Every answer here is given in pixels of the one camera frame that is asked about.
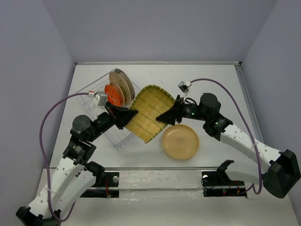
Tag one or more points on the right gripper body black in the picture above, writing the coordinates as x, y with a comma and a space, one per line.
186, 110

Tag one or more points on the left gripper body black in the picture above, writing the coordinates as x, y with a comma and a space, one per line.
106, 120

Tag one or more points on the orange round plate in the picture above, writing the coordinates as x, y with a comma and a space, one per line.
112, 95

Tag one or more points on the yellow bamboo pattern plate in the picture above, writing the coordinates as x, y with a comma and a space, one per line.
150, 102

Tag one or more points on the small beige flower plate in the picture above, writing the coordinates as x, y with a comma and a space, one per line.
119, 92

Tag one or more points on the beige floral square plate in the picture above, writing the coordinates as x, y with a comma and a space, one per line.
122, 83

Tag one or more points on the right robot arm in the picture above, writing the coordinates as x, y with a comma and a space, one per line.
279, 170

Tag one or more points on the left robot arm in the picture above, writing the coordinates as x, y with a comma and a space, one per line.
75, 173

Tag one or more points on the large yellow round plate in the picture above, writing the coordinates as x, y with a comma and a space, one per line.
180, 142

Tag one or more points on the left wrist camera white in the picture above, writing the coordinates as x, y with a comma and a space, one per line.
97, 101

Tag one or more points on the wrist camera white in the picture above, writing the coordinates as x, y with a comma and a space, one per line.
184, 86
97, 101

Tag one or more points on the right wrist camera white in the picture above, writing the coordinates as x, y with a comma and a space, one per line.
184, 86

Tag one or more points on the clear wire dish rack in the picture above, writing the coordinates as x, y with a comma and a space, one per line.
99, 85

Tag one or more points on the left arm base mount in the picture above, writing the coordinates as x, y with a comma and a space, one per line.
105, 187

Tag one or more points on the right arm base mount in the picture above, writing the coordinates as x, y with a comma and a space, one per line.
216, 183

